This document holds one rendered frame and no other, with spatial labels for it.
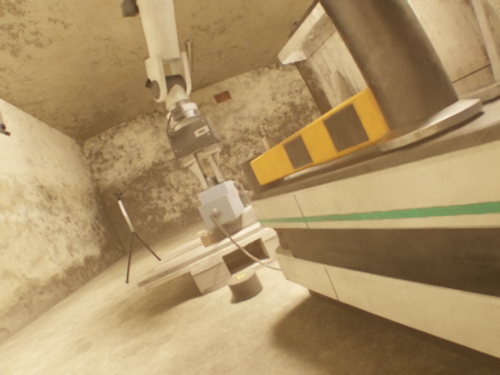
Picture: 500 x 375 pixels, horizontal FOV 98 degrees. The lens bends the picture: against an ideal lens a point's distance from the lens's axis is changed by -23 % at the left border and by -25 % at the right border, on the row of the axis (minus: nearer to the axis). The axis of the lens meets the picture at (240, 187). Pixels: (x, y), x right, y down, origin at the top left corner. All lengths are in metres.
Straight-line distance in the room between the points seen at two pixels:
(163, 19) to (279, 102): 6.06
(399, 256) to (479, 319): 0.10
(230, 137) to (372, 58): 6.53
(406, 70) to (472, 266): 0.18
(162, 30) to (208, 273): 1.15
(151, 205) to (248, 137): 2.85
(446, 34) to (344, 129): 0.23
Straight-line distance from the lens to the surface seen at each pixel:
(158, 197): 6.59
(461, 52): 0.47
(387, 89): 0.27
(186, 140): 1.35
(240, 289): 0.93
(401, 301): 0.37
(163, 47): 1.46
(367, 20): 0.28
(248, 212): 1.40
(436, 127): 0.25
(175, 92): 1.43
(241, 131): 6.84
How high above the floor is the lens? 0.36
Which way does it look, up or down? level
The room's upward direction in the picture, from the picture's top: 25 degrees counter-clockwise
